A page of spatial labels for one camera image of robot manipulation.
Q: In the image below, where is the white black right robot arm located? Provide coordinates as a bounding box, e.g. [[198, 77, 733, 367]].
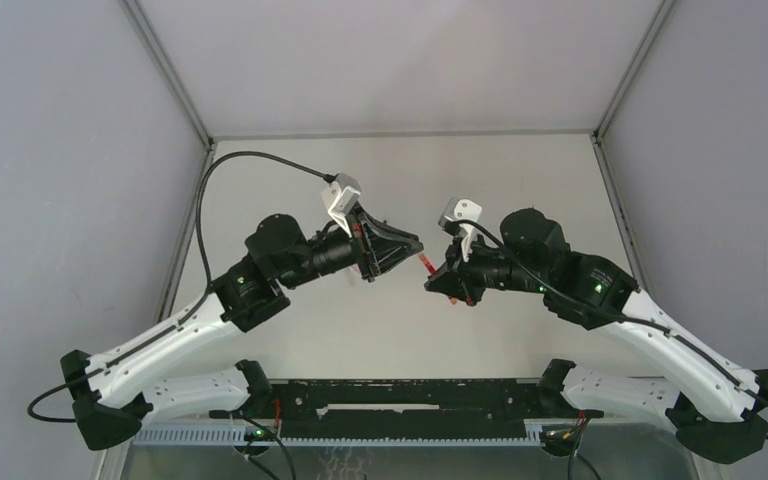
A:
[[425, 200, 768, 464]]

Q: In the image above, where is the black camera cable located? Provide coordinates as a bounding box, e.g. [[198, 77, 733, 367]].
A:
[[26, 150, 336, 424], [446, 218, 768, 443]]

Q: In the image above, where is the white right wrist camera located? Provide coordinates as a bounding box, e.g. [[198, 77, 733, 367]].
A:
[[438, 197, 483, 261]]

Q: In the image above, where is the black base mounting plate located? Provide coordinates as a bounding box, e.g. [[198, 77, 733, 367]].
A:
[[208, 377, 604, 441]]

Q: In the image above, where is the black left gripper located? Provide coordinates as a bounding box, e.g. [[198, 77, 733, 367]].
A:
[[285, 206, 427, 291]]

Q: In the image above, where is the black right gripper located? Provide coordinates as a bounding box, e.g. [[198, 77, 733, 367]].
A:
[[427, 224, 548, 303]]

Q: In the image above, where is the black right camera cable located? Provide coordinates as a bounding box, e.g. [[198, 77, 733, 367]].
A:
[[446, 218, 768, 443]]

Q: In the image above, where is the white slotted cable duct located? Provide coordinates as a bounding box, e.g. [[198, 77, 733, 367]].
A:
[[131, 424, 544, 447]]

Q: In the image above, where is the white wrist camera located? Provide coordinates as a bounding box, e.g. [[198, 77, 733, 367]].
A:
[[438, 197, 483, 261], [321, 173, 362, 235]]

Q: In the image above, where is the black left camera cable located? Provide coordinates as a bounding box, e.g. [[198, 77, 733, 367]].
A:
[[26, 150, 336, 424]]

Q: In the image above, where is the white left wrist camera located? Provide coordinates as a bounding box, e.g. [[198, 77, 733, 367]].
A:
[[321, 173, 362, 235]]

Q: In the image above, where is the red pen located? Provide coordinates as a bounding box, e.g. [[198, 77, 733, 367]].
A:
[[418, 253, 459, 305]]

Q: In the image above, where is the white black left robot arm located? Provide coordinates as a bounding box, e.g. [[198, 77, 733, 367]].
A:
[[60, 205, 423, 451]]

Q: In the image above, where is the aluminium frame rail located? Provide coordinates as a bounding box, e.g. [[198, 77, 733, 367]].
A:
[[590, 130, 650, 289]]

